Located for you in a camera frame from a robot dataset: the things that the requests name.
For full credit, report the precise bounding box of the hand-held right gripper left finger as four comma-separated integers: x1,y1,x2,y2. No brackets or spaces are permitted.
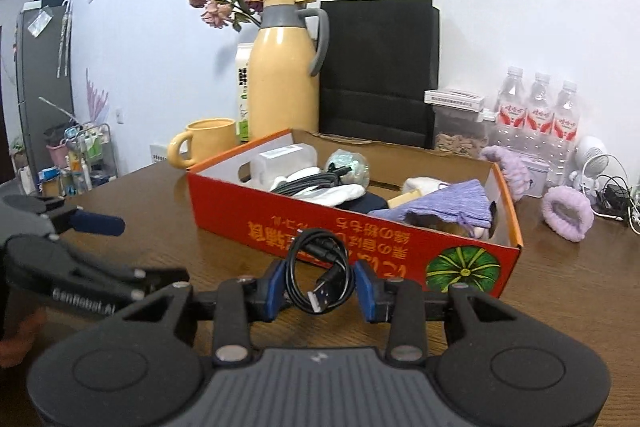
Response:
121,258,291,366

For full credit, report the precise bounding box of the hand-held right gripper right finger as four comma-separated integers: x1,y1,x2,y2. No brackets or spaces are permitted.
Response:
352,258,518,365

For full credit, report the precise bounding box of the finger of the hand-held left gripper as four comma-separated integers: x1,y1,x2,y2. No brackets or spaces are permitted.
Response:
54,241,191,304
34,197,126,238

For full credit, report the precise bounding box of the thin black USB cable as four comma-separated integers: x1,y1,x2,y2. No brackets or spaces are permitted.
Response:
282,228,355,315

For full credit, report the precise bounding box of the red cardboard box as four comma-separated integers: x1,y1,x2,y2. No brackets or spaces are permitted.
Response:
186,128,525,299

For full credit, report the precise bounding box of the white soft pack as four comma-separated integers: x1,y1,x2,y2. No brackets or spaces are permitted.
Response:
292,184,367,208

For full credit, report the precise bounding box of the black braided cable coil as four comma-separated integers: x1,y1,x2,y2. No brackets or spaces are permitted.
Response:
270,169,356,196

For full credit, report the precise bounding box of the purple cloth pouch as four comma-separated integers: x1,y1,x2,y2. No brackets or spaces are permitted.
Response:
387,179,496,230

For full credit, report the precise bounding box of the iridescent plastic wrap bundle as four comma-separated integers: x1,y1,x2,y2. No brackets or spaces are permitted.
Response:
325,149,372,188

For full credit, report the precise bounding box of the person's left hand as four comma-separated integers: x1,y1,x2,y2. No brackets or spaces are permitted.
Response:
0,307,48,370

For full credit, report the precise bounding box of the rolling storage cart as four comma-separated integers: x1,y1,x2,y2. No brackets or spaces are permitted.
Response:
37,119,118,198

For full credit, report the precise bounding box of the translucent white plastic container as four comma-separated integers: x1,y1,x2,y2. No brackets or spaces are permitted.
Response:
249,144,318,192

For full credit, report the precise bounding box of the yellow ceramic mug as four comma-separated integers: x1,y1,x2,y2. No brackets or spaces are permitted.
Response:
167,118,238,170

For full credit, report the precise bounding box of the dark grey refrigerator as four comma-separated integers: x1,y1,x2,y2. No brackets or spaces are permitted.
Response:
15,0,76,188

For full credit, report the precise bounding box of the clear container with seeds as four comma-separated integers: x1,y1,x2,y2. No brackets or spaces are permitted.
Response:
424,88,493,158

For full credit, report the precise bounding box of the purple fluffy scrunchie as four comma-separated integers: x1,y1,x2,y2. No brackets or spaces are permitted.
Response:
480,145,533,200
542,187,596,243

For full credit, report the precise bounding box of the white milk carton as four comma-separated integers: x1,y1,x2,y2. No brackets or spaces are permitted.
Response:
235,43,256,144

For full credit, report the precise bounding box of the yellow thermos jug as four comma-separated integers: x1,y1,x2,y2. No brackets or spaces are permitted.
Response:
248,0,331,142

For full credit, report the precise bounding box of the small white tin box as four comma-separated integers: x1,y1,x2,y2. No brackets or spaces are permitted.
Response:
520,156,551,198

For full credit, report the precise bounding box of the black paper bag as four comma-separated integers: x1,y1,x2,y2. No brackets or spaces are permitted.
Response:
317,0,442,150

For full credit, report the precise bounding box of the small white desk fan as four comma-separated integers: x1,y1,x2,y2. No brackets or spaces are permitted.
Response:
570,136,611,195

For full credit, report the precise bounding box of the white wall outlet plate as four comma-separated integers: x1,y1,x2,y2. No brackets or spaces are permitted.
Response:
150,143,176,165

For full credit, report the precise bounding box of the tangle of charging cables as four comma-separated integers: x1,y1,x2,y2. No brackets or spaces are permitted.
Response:
592,154,640,235

